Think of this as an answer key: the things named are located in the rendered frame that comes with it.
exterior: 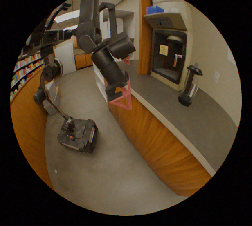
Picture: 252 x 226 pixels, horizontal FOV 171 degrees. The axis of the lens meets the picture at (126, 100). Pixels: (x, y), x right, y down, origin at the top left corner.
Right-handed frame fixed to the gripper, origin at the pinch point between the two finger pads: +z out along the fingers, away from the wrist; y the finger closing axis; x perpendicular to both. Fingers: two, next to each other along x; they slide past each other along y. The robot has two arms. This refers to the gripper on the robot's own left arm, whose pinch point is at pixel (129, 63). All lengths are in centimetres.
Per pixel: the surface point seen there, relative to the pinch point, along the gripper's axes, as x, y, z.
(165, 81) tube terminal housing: -22.0, -15.7, 22.0
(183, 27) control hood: -47, -27, -17
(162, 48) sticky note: -30.9, -10.2, -3.3
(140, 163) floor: 36, -58, 100
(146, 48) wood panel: -20.9, 3.1, -5.6
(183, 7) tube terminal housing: -60, -26, -33
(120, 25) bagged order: -17, 103, -60
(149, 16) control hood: -34.3, -10.3, -31.5
